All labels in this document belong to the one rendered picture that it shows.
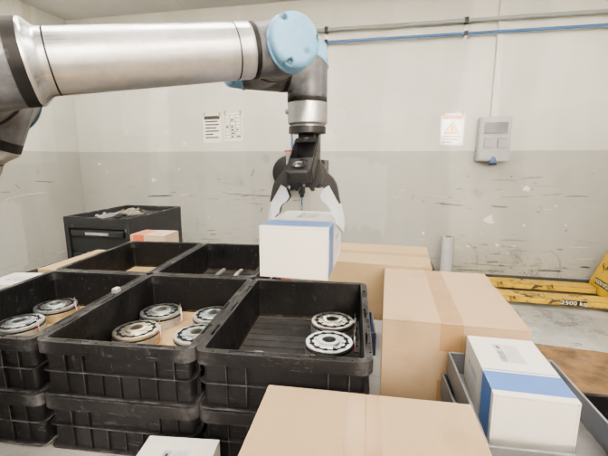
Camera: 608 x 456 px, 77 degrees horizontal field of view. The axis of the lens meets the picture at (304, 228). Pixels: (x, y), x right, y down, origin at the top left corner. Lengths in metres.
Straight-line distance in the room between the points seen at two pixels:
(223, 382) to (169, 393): 0.11
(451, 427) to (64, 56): 0.65
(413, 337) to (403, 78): 3.38
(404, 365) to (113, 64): 0.78
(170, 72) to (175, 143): 4.09
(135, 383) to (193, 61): 0.55
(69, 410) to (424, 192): 3.61
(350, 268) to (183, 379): 0.75
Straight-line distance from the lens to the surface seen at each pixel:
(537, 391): 0.74
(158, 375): 0.76
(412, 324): 0.89
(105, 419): 0.87
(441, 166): 4.04
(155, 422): 0.82
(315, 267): 0.65
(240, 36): 0.56
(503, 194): 4.17
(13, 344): 0.89
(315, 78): 0.73
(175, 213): 2.90
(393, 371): 0.94
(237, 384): 0.71
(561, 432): 0.76
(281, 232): 0.65
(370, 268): 1.31
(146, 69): 0.53
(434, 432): 0.58
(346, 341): 0.86
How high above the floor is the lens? 1.25
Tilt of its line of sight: 10 degrees down
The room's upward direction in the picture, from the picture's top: straight up
